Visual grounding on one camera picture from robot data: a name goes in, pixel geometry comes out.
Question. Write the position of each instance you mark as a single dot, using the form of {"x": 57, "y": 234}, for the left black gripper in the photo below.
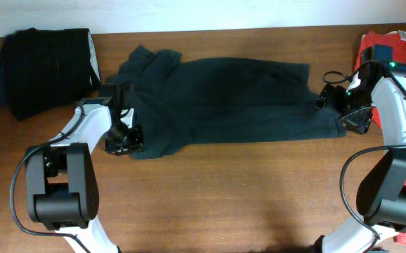
{"x": 135, "y": 143}

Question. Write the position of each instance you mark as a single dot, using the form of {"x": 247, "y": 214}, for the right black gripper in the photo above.
{"x": 358, "y": 123}

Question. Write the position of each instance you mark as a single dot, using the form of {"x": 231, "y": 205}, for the dark green t-shirt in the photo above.
{"x": 219, "y": 100}

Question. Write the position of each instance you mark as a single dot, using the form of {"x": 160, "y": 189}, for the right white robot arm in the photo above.
{"x": 378, "y": 83}

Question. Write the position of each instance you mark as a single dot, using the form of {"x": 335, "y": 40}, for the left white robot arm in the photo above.
{"x": 62, "y": 190}

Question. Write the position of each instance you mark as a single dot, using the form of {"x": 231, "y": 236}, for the black folded clothes stack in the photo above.
{"x": 44, "y": 69}

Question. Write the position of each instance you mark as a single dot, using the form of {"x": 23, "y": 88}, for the red soccer t-shirt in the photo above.
{"x": 397, "y": 41}

